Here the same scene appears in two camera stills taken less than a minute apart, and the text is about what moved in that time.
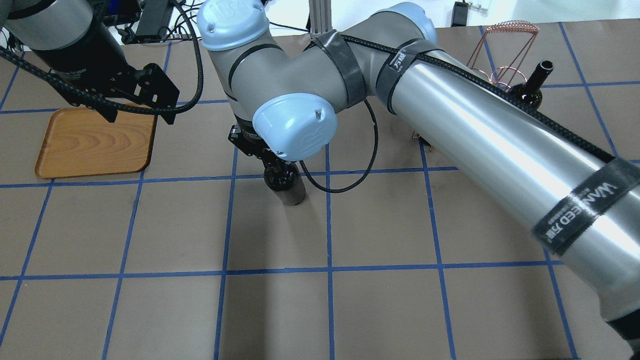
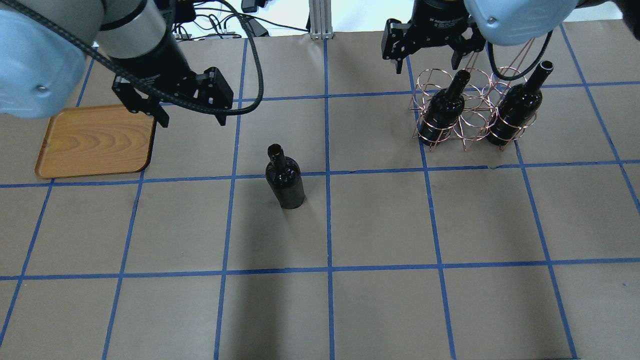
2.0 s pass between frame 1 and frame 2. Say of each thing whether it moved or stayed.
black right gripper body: moved
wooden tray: stayed
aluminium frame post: stayed
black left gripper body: moved
